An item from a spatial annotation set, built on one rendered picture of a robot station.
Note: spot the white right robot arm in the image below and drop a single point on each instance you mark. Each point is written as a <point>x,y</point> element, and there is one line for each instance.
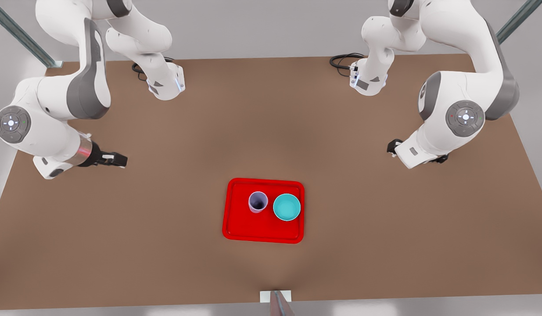
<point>47,127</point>

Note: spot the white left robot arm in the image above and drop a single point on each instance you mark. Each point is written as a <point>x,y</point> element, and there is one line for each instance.
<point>455,79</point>

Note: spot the teal bowl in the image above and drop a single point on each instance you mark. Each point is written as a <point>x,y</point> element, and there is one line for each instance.
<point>287,207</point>

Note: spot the lilac cup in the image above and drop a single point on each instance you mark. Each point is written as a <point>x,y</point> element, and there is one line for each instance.
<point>257,202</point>

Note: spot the red plastic tray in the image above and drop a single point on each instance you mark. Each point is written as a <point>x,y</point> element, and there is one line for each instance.
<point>262,226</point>

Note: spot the silver frame post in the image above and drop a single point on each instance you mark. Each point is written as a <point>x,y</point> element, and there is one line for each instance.
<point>20,37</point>
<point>516,19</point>
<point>277,303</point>

